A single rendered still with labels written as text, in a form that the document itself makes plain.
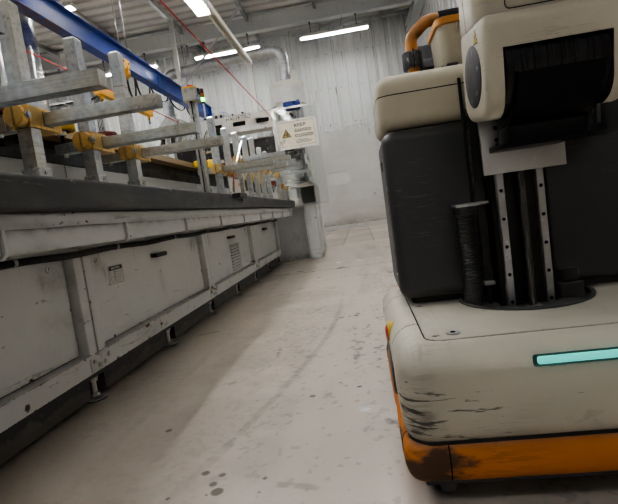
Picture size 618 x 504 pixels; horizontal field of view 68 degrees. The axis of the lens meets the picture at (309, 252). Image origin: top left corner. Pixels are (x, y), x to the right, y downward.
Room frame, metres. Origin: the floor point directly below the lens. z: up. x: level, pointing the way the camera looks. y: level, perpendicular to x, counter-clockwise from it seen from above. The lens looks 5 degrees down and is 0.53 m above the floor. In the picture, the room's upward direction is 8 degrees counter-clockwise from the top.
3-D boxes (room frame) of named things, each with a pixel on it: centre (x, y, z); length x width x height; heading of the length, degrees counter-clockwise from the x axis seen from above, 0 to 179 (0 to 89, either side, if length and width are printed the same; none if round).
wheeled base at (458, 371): (1.03, -0.47, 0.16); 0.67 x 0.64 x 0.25; 173
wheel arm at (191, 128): (1.38, 0.48, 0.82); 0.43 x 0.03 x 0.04; 83
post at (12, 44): (1.11, 0.61, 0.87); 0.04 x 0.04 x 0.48; 83
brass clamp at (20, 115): (1.13, 0.61, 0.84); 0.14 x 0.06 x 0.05; 173
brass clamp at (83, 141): (1.38, 0.58, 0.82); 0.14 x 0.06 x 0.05; 173
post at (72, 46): (1.36, 0.58, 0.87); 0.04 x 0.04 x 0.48; 83
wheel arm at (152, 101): (1.14, 0.51, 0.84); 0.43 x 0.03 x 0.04; 83
